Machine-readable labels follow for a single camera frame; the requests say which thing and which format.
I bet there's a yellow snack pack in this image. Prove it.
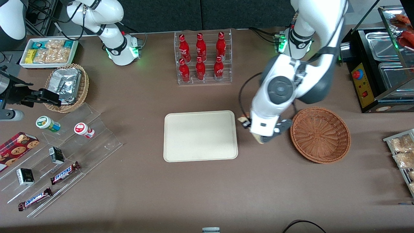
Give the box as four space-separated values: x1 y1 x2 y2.
25 49 38 64

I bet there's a light wicker basket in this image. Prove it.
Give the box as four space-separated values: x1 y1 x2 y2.
43 63 90 113

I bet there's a brown round wicker basket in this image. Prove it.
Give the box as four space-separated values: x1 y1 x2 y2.
290 106 351 164

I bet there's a black cable loop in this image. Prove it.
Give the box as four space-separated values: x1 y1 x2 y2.
282 220 328 233

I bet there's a silver foil packet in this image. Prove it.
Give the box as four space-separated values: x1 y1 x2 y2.
47 68 82 105

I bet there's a clear bag of nuts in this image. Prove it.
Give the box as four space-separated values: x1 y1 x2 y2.
33 48 71 64

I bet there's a clear acrylic stepped stand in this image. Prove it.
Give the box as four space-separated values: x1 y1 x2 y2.
0 103 123 218

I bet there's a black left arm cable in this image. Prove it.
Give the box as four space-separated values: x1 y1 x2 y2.
238 72 263 117

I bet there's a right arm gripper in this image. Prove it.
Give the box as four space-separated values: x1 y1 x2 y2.
0 71 62 108

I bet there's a triangular sandwich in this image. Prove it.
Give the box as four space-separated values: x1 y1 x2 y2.
237 112 265 145

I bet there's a cream rectangular tray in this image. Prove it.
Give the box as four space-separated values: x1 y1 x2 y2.
163 110 239 162

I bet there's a white rectangular snack bin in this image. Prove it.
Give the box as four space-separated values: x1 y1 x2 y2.
19 37 79 69

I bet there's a green lid yogurt bottle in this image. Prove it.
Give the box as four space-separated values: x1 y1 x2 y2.
36 116 61 133

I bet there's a clear bag of snacks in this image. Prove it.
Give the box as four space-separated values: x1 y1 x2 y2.
392 151 414 169
389 134 414 153

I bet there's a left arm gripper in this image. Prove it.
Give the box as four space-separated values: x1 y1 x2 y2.
242 110 282 137

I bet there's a black food warmer cabinet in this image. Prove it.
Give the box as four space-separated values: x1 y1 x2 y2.
335 5 414 114

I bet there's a red plaid cookie box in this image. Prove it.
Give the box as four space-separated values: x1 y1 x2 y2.
0 131 40 173

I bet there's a red lid yogurt bottle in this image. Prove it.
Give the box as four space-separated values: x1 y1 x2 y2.
74 122 95 139

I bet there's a small black carton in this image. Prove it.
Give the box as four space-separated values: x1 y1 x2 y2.
16 168 35 186
49 146 65 165

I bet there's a clear acrylic bottle rack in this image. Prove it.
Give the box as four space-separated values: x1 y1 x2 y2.
174 29 233 85

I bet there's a brown snickers bar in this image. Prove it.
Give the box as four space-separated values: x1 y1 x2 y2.
50 161 81 185
18 187 53 212

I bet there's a red cola bottle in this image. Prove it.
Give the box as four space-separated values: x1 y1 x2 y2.
179 34 191 62
196 33 207 62
179 58 191 83
213 56 225 81
195 57 206 81
216 31 227 61

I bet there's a tray of packaged snacks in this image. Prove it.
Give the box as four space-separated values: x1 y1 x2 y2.
383 128 414 198

